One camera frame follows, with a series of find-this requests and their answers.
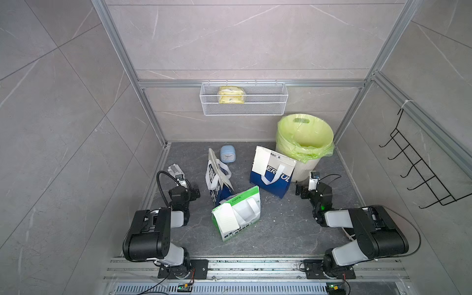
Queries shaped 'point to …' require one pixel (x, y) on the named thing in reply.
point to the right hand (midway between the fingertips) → (307, 180)
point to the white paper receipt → (227, 218)
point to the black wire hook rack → (441, 193)
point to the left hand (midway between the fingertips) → (186, 183)
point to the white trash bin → (302, 170)
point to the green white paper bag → (247, 208)
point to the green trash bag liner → (306, 137)
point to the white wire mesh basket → (260, 99)
